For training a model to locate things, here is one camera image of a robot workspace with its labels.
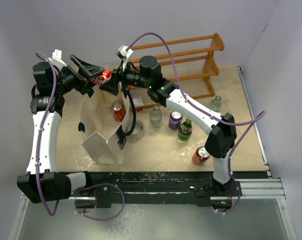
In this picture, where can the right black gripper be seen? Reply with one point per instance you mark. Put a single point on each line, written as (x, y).
(112, 85)

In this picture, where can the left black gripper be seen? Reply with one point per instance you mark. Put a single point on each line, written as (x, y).
(83, 85)

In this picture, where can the red cola can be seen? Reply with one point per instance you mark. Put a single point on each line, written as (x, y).
(118, 111)
(200, 156)
(102, 77)

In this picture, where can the beige canvas tote bag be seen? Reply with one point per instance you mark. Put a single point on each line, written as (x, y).
(100, 139)

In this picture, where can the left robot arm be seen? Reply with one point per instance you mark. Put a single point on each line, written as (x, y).
(54, 79)

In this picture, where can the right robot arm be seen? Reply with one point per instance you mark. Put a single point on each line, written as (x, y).
(220, 130)

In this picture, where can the white card on shelf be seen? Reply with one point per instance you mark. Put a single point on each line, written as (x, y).
(138, 102)

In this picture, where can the clear tape roll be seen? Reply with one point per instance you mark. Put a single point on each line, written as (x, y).
(139, 130)

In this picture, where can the clear glass bottle green cap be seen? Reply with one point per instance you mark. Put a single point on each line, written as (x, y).
(155, 117)

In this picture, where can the purple Fanta can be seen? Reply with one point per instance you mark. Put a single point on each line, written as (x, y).
(175, 119)

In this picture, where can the orange wooden shelf rack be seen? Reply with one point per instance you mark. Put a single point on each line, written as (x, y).
(193, 58)

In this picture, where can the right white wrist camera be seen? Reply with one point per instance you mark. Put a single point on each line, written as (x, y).
(124, 53)

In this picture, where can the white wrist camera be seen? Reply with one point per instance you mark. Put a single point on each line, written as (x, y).
(56, 59)
(124, 53)

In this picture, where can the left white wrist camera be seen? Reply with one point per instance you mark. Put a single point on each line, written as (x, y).
(56, 59)

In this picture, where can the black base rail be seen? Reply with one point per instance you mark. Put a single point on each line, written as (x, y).
(196, 188)

